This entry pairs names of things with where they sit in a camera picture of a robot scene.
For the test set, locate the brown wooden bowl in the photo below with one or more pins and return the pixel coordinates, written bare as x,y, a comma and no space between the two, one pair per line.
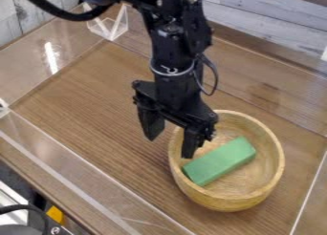
248,184

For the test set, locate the clear acrylic corner bracket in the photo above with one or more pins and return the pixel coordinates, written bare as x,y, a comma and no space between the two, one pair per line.
111,28

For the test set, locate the yellow black device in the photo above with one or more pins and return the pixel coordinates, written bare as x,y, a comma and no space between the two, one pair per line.
56,215

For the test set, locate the green rectangular block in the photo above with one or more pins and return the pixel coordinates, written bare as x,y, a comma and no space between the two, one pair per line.
220,161

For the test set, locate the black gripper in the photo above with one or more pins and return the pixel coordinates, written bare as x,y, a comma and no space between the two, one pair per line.
171,99

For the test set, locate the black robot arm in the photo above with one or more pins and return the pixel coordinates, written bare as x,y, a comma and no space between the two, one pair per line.
177,29

